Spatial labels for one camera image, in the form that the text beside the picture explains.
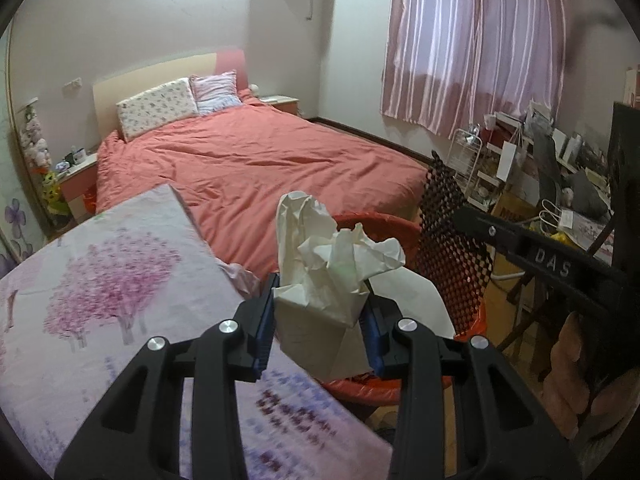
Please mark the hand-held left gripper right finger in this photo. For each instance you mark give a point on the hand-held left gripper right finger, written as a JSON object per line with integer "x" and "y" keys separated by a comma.
{"x": 371, "y": 345}

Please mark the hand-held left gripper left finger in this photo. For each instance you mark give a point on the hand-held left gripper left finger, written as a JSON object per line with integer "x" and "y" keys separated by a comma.
{"x": 265, "y": 330}

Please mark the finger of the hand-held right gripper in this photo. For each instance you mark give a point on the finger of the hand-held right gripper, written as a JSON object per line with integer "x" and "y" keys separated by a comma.
{"x": 490, "y": 232}

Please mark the orange plastic basket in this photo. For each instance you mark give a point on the orange plastic basket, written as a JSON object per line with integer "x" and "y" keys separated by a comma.
{"x": 360, "y": 390}

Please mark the cream paper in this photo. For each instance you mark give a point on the cream paper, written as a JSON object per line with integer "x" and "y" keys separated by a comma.
{"x": 325, "y": 280}

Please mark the person's right hand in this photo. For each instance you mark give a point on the person's right hand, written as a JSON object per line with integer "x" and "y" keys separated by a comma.
{"x": 570, "y": 375}

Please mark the cardboard box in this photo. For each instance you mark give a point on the cardboard box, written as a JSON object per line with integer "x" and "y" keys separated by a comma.
{"x": 515, "y": 207}

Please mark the pink cloth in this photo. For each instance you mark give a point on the pink cloth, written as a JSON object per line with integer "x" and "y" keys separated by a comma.
{"x": 240, "y": 277}

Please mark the white paper bag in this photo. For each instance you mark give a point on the white paper bag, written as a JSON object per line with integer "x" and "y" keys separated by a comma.
{"x": 557, "y": 217}

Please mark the floral purple pink tablecloth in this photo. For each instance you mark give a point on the floral purple pink tablecloth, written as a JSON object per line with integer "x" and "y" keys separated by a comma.
{"x": 125, "y": 310}

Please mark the bed with salmon duvet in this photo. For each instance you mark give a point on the bed with salmon duvet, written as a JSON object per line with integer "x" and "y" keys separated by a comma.
{"x": 275, "y": 160}

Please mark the pink striped curtain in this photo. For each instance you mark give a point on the pink striped curtain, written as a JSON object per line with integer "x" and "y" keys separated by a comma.
{"x": 475, "y": 45}

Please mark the red plastic bag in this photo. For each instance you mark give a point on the red plastic bag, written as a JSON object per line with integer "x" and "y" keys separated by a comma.
{"x": 90, "y": 202}

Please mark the wooden bedside table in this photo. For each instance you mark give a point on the wooden bedside table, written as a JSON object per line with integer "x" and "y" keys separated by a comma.
{"x": 280, "y": 104}

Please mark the pink white nightstand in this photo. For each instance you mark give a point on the pink white nightstand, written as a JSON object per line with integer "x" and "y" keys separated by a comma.
{"x": 77, "y": 180}

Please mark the small white round lamp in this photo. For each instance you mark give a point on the small white round lamp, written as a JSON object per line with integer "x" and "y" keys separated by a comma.
{"x": 253, "y": 89}

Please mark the striped pink pillow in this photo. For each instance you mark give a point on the striped pink pillow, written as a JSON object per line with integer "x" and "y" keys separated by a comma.
{"x": 215, "y": 92}

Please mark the floral white pillow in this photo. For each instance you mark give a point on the floral white pillow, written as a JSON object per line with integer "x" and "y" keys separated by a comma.
{"x": 157, "y": 107}

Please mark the white mug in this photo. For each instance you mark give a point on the white mug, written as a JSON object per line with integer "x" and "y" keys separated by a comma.
{"x": 76, "y": 156}

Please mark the blue white trinket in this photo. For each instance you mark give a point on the blue white trinket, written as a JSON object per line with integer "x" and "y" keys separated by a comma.
{"x": 62, "y": 165}

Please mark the flower-printed sliding wardrobe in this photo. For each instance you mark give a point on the flower-printed sliding wardrobe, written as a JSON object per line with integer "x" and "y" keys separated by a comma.
{"x": 12, "y": 220}

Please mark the cream pink bed headboard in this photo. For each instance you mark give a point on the cream pink bed headboard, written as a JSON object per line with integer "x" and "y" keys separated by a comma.
{"x": 150, "y": 75}

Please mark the column of plush toys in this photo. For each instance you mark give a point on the column of plush toys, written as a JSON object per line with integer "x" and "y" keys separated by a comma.
{"x": 37, "y": 145}

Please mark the white wall switch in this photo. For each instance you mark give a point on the white wall switch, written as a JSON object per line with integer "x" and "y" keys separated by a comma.
{"x": 72, "y": 84}

